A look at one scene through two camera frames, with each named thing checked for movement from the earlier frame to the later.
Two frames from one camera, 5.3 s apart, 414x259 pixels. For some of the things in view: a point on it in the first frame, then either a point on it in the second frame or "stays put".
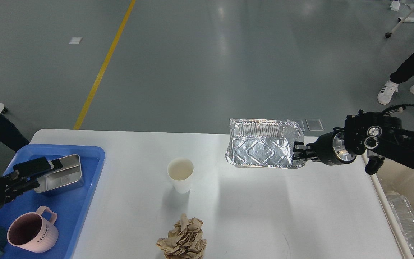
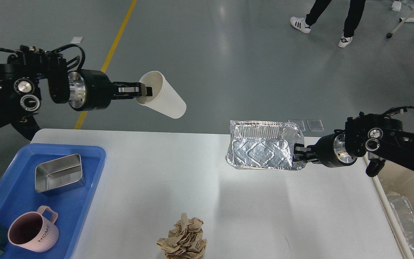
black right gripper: x=330 y=148 stays put
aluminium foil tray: x=263 y=143 stays put
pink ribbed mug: x=33 y=232 stays put
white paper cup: x=180 y=170 to x=165 y=99
